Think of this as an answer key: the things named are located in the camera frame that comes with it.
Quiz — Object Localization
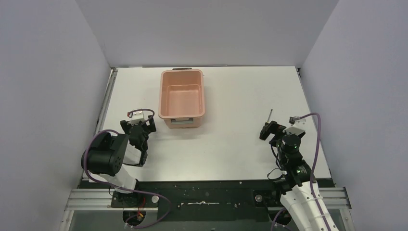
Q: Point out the black yellow handled screwdriver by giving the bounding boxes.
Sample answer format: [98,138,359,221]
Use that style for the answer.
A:
[264,109,273,126]

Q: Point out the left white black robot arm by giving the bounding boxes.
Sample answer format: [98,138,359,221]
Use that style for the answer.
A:
[81,114,156,207]

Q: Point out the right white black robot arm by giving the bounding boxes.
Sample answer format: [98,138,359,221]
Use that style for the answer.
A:
[259,121,338,231]

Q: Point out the pink plastic bin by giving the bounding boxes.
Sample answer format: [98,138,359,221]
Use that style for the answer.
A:
[158,68,205,128]

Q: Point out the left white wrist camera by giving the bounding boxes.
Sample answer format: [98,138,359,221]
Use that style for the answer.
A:
[128,111,145,126]

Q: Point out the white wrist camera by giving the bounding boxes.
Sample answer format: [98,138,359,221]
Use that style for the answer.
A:
[128,111,145,126]
[283,116,306,138]

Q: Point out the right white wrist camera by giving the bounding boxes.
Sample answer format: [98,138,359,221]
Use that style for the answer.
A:
[283,116,306,138]

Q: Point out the aluminium left side rail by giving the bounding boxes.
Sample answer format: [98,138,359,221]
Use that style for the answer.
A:
[94,67,118,134]

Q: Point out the aluminium rail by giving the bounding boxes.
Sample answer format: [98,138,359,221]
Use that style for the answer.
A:
[94,67,118,134]
[65,188,351,211]

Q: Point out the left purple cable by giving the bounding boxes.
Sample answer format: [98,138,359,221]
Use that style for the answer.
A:
[82,108,173,230]

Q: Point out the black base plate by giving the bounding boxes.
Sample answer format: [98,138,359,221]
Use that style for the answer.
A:
[79,180,289,222]

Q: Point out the aluminium front rail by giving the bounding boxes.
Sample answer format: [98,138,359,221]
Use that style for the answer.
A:
[65,188,351,211]

